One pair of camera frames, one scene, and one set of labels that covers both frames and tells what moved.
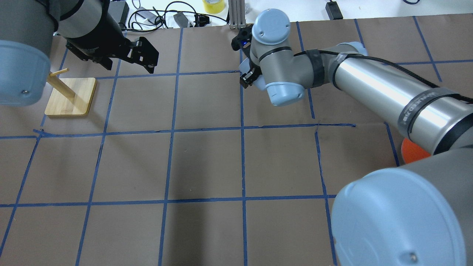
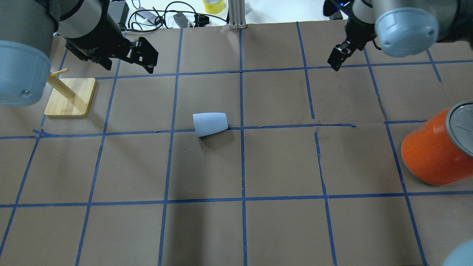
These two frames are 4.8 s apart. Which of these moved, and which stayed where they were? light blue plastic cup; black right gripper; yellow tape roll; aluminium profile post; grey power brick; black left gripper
Moved: black right gripper; light blue plastic cup
Stayed: grey power brick; yellow tape roll; aluminium profile post; black left gripper
